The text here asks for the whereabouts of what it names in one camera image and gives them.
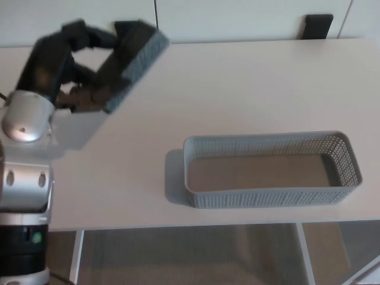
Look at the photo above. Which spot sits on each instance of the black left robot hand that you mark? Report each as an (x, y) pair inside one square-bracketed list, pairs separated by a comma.
[(44, 68)]

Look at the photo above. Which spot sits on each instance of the black whiteboard eraser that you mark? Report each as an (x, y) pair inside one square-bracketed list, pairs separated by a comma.
[(139, 59)]

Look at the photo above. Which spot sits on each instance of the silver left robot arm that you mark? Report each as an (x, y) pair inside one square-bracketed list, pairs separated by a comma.
[(25, 184)]

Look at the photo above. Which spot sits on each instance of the white desk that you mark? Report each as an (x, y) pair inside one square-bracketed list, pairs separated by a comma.
[(237, 89)]

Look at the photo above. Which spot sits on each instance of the grey perforated plastic basket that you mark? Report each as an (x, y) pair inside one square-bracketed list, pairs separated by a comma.
[(261, 175)]

